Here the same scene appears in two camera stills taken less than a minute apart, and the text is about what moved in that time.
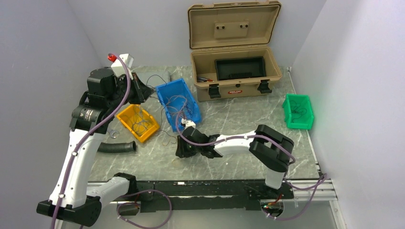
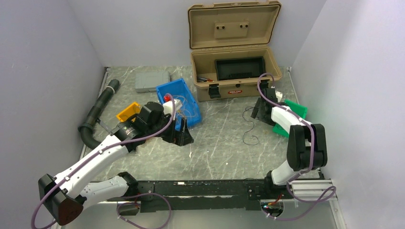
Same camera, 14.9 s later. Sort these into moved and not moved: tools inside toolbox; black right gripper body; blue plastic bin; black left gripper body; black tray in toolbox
Moved: black right gripper body; black left gripper body
Not moved: black tray in toolbox; blue plastic bin; tools inside toolbox
